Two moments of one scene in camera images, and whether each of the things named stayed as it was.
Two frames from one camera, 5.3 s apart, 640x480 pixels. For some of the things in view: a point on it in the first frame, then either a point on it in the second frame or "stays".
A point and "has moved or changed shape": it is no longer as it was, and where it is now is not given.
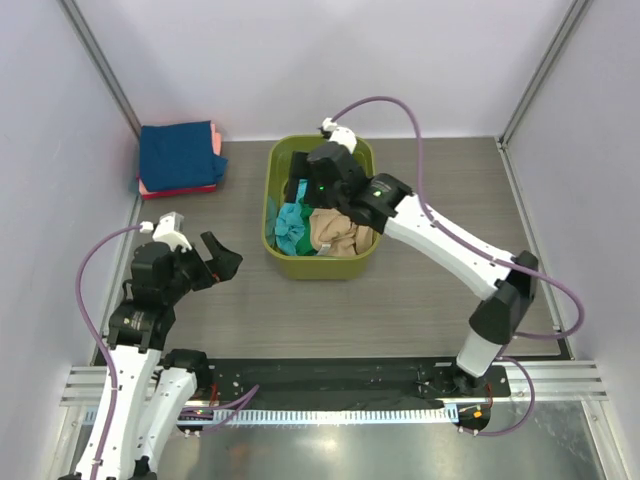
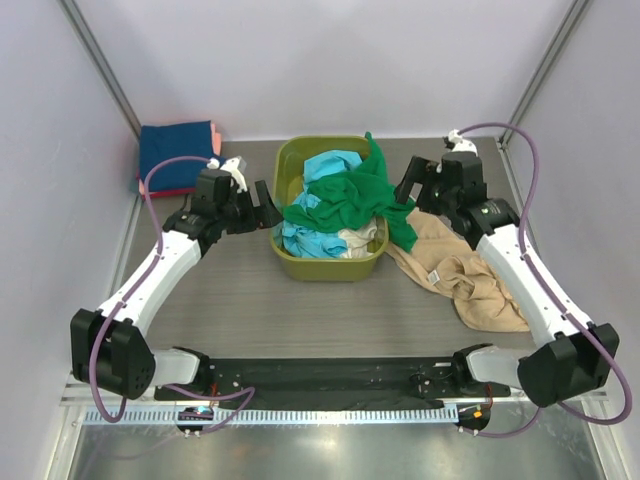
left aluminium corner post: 102,62 stays
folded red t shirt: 152,195 stays
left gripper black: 222,266 → 262,216
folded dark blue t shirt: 176,156 stays
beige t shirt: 332,234 has moved or changed shape
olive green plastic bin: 276,174 has moved or changed shape
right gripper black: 301,169 → 423,171
